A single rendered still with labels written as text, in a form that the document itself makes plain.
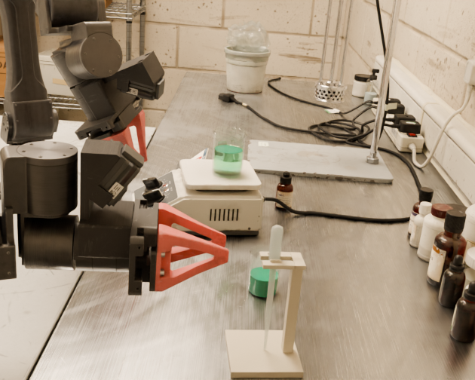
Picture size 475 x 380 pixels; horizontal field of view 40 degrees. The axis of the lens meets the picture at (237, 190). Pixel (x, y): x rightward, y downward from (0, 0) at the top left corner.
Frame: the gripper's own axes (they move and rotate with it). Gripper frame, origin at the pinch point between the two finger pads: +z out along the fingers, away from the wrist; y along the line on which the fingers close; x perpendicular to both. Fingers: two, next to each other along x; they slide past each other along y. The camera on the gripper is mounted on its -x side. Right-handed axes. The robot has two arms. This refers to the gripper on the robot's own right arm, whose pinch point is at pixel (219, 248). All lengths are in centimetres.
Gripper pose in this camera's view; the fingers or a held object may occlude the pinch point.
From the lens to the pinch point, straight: 68.4
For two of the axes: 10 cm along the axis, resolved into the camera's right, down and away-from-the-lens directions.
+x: -0.9, 9.3, 3.6
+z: 9.9, 0.5, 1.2
